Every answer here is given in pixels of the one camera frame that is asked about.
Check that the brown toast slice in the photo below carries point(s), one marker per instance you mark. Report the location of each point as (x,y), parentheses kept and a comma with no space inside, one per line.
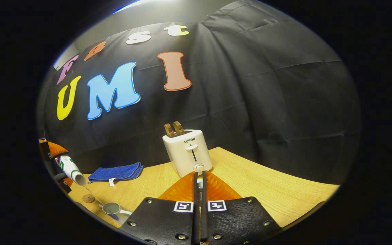
(179,128)
(169,131)

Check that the clear plastic water bottle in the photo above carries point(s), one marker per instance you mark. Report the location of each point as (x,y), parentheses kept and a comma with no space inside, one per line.
(70,168)

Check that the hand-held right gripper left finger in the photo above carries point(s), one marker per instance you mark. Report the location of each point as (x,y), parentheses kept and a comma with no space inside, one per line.
(168,217)

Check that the white toaster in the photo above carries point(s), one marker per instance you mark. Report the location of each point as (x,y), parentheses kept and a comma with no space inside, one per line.
(185,154)

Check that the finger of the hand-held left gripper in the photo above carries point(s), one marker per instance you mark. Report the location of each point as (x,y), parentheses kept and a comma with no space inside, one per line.
(65,186)
(54,149)

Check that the round brown coaster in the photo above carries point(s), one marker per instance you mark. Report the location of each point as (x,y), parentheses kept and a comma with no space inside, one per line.
(88,198)

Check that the black backdrop cloth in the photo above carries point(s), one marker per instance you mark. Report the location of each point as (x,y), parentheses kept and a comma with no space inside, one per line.
(267,102)

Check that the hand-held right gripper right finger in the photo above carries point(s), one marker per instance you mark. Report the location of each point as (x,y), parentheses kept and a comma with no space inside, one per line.
(237,217)

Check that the folded blue towel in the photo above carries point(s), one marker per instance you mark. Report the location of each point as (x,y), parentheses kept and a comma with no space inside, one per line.
(117,173)

